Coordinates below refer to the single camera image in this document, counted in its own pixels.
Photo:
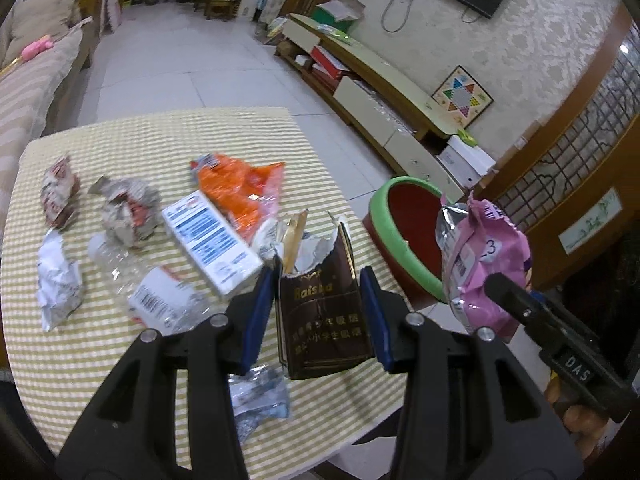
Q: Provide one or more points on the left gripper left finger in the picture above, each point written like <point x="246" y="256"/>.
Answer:
<point x="165" y="410"/>

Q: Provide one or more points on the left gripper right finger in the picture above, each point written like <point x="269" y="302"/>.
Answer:
<point x="470" y="409"/>

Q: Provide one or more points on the blue grey foil wrapper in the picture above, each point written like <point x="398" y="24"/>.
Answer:
<point x="261" y="394"/>

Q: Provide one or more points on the pink snack bag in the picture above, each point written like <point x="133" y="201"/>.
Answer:
<point x="478" y="239"/>

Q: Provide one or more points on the dark brown cigarette pack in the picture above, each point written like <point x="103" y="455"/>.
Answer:
<point x="319" y="313"/>

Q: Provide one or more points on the white blue milk carton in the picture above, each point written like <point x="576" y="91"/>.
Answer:
<point x="224" y="259"/>

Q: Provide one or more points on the green red trash bin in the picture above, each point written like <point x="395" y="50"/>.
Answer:
<point x="401" y="221"/>

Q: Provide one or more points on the right hand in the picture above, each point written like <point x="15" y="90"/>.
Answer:
<point x="591" y="432"/>

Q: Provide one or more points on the clear plastic bottle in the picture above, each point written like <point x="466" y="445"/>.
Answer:
<point x="150" y="295"/>

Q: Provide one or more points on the wooden lattice door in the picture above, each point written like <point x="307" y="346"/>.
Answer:
<point x="572" y="184"/>

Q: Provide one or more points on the crumpled white paper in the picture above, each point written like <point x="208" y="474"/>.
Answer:
<point x="60" y="289"/>

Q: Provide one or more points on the white box on floor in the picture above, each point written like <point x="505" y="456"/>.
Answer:
<point x="467" y="164"/>

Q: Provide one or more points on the crumpled brown-white wrapper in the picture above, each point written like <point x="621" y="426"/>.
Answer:
<point x="130" y="213"/>

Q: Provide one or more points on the crumpled red-white paper ball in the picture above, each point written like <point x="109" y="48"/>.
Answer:
<point x="58" y="195"/>

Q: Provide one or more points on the orange plastic snack bag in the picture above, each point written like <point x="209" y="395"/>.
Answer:
<point x="246" y="195"/>

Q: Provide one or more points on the chinese checkers board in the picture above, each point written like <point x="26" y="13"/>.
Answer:
<point x="462" y="97"/>

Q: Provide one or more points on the long tv cabinet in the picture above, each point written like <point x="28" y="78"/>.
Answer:
<point x="404" y="125"/>

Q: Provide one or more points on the red book in cabinet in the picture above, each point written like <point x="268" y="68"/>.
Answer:
<point x="331" y="65"/>

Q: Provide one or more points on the pink toy on sofa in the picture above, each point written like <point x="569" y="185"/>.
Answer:
<point x="36" y="47"/>

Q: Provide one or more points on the striped beige sofa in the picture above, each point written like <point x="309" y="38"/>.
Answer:
<point x="35" y="95"/>

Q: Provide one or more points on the green box on cabinet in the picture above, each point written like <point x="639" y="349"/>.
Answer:
<point x="340" y="14"/>

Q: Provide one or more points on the beige sofa cushion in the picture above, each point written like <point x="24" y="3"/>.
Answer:
<point x="29" y="20"/>

